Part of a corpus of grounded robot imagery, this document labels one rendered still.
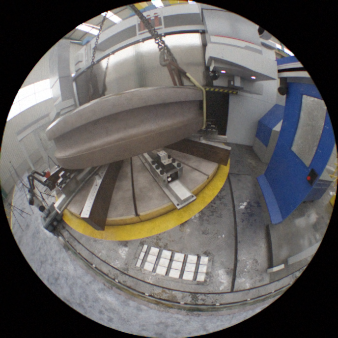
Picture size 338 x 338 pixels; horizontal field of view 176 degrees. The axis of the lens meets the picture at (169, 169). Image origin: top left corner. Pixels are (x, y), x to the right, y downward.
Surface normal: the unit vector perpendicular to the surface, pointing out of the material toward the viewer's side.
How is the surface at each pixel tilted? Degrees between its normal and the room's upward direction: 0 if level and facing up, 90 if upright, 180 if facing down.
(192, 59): 90
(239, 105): 90
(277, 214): 37
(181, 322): 0
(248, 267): 0
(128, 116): 90
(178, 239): 0
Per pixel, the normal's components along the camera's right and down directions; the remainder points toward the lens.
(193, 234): -0.08, -0.79
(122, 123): 0.36, 0.55
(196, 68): -0.25, 0.61
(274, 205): -0.65, -0.68
